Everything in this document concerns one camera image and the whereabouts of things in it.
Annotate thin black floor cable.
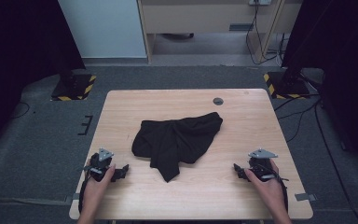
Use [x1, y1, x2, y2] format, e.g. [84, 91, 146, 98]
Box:
[11, 101, 31, 119]

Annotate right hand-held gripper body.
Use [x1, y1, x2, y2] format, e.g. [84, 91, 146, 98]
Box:
[247, 147, 279, 183]

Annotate white power strip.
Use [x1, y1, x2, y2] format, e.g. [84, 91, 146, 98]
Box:
[248, 0, 273, 7]

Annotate white panel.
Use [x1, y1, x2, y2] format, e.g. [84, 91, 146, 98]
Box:
[58, 0, 147, 59]

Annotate black curtain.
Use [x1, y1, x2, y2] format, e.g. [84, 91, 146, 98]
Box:
[0, 0, 87, 157]
[281, 0, 358, 178]

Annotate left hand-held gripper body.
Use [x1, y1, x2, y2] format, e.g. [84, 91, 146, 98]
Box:
[84, 147, 116, 183]

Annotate person's right hand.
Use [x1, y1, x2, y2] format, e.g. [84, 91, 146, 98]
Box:
[244, 159, 286, 213]

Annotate person's left hand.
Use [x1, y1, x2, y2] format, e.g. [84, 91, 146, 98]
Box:
[82, 163, 117, 209]

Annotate black stand base striped tape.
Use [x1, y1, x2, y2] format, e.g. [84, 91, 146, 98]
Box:
[263, 70, 312, 100]
[50, 73, 97, 102]

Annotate black cloth shorts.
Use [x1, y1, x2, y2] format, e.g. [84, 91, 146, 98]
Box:
[131, 111, 224, 183]

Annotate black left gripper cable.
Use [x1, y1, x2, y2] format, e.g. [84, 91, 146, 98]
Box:
[77, 166, 95, 215]

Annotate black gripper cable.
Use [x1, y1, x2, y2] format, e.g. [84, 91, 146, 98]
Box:
[77, 166, 95, 215]
[259, 163, 290, 213]

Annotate black hanging cable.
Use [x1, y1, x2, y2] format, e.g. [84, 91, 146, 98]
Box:
[245, 0, 282, 66]

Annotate long black floor cable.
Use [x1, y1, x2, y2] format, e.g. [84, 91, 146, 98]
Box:
[314, 101, 358, 224]

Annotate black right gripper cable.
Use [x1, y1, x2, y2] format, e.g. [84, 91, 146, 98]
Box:
[259, 163, 290, 213]

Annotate light wooden desk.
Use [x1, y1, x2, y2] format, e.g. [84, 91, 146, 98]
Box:
[136, 0, 303, 64]

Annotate grey tape piece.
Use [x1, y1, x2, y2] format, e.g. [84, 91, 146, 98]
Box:
[294, 192, 318, 203]
[63, 193, 80, 204]

